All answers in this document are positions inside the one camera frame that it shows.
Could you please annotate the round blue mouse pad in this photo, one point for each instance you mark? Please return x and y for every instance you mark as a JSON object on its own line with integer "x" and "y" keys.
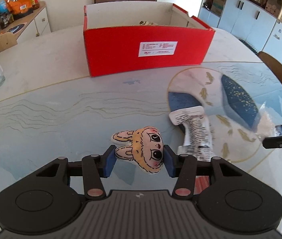
{"x": 16, "y": 28}

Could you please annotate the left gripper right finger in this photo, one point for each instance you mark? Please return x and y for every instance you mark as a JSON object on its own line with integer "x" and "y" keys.
{"x": 183, "y": 167}

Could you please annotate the red lid sauce jar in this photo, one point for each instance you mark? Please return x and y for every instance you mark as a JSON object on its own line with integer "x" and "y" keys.
{"x": 35, "y": 4}

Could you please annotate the small blue globe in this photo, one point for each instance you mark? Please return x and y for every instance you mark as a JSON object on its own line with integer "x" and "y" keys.
{"x": 3, "y": 7}

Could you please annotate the white storage wall cabinet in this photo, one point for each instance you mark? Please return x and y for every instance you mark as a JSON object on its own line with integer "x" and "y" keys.
{"x": 256, "y": 23}

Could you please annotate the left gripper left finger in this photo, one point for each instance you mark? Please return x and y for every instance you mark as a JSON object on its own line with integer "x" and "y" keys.
{"x": 95, "y": 167}

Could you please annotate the red cardboard shoe box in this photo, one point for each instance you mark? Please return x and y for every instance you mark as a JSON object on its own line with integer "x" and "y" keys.
{"x": 115, "y": 42}

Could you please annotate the wooden desk organizer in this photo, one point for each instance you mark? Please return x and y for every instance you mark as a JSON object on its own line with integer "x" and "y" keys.
{"x": 7, "y": 40}

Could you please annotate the white sideboard cabinet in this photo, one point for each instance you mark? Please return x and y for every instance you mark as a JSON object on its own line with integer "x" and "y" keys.
{"x": 36, "y": 25}

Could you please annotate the plush rabbit head toy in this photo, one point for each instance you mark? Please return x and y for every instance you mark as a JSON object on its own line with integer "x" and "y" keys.
{"x": 143, "y": 147}

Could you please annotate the brown foil snack packet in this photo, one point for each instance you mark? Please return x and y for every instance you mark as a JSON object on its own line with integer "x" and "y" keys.
{"x": 147, "y": 23}

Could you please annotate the white printed sachet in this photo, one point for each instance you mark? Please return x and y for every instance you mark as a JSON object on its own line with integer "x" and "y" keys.
{"x": 198, "y": 137}

